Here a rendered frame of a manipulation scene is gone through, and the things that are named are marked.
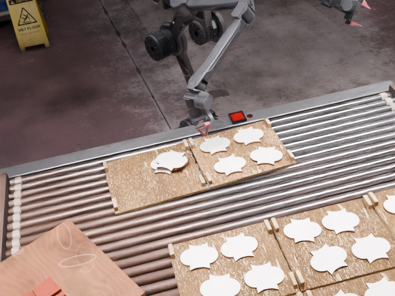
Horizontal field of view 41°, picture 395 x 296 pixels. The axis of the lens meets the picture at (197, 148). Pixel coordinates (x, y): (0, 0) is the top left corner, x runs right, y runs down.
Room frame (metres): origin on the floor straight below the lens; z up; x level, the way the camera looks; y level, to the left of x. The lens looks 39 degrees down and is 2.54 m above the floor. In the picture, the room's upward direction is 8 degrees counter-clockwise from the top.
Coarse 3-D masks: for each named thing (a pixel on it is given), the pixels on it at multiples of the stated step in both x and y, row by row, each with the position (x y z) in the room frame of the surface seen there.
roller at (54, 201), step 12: (384, 120) 1.99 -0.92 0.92; (336, 132) 1.96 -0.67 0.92; (348, 132) 1.95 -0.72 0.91; (288, 144) 1.91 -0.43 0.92; (300, 144) 1.91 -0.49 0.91; (84, 192) 1.77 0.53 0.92; (96, 192) 1.77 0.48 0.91; (24, 204) 1.75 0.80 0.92; (36, 204) 1.73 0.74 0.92; (48, 204) 1.73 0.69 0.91
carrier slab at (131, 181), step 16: (176, 144) 2.00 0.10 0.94; (128, 160) 1.93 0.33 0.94; (144, 160) 1.92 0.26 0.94; (192, 160) 1.87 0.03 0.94; (112, 176) 1.83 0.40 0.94; (128, 176) 1.82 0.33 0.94; (144, 176) 1.81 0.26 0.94; (160, 176) 1.79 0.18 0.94; (176, 176) 1.78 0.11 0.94; (192, 176) 1.76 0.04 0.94; (112, 192) 1.73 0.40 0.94; (128, 192) 1.72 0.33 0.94; (144, 192) 1.70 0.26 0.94; (160, 192) 1.69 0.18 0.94; (176, 192) 1.67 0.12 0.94; (192, 192) 1.66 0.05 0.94; (128, 208) 1.61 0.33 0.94
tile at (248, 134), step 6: (240, 132) 2.02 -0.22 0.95; (246, 132) 2.01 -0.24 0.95; (252, 132) 2.01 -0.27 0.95; (258, 132) 2.00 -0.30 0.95; (234, 138) 1.98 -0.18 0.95; (240, 138) 1.97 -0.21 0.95; (246, 138) 1.97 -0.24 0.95; (252, 138) 1.96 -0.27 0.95; (258, 138) 1.96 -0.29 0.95; (246, 144) 1.92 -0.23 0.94
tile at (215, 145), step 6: (216, 138) 2.00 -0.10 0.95; (222, 138) 1.99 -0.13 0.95; (204, 144) 1.96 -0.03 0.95; (210, 144) 1.96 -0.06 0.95; (216, 144) 1.95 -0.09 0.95; (222, 144) 1.94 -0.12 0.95; (228, 144) 1.94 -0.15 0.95; (204, 150) 1.92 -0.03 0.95; (210, 150) 1.91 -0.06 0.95; (216, 150) 1.91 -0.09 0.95; (222, 150) 1.90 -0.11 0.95
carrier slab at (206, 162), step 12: (228, 132) 2.05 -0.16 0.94; (264, 132) 2.01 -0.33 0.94; (240, 144) 1.94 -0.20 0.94; (252, 144) 1.93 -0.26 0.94; (264, 144) 1.92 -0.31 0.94; (276, 144) 1.90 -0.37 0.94; (204, 156) 1.89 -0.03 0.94; (216, 156) 1.88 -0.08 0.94; (228, 156) 1.87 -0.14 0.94; (240, 156) 1.85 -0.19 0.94; (204, 168) 1.81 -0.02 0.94; (252, 168) 1.76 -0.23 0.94; (264, 168) 1.75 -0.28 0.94; (276, 168) 1.74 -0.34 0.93; (216, 180) 1.72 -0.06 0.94; (228, 180) 1.71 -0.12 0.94; (240, 180) 1.71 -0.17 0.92
